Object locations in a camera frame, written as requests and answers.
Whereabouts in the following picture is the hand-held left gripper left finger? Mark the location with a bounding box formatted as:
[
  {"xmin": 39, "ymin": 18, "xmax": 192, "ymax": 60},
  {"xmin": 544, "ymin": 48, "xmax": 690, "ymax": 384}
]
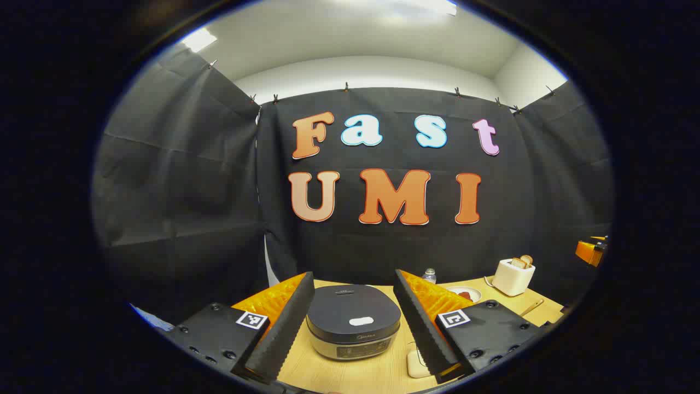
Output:
[{"xmin": 164, "ymin": 272, "xmax": 316, "ymax": 385}]

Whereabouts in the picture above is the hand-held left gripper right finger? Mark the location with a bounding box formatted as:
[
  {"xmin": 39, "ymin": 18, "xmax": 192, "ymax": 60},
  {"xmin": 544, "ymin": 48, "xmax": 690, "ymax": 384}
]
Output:
[{"xmin": 393, "ymin": 269, "xmax": 542, "ymax": 384}]

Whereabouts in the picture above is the dark grey rice cooker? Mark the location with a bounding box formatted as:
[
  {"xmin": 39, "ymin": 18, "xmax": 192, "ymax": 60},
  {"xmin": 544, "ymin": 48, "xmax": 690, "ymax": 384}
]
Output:
[{"xmin": 305, "ymin": 284, "xmax": 401, "ymax": 361}]

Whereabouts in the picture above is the white round plate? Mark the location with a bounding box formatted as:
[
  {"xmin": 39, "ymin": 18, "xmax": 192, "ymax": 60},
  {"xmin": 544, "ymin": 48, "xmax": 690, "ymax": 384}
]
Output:
[{"xmin": 446, "ymin": 286, "xmax": 483, "ymax": 303}]

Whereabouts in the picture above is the white toaster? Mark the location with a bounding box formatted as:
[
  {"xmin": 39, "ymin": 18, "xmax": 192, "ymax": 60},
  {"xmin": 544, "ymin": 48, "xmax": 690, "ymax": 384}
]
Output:
[{"xmin": 491, "ymin": 258, "xmax": 536, "ymax": 297}]

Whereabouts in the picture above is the blue patterned object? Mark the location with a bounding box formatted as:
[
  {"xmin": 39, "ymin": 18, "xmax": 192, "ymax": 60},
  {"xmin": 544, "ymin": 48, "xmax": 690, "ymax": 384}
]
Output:
[{"xmin": 131, "ymin": 304, "xmax": 176, "ymax": 332}]

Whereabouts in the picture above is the ceiling light panel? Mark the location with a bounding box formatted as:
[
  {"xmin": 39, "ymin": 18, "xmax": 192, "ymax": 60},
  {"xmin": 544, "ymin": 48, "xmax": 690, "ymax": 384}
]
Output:
[{"xmin": 180, "ymin": 27, "xmax": 218, "ymax": 53}]

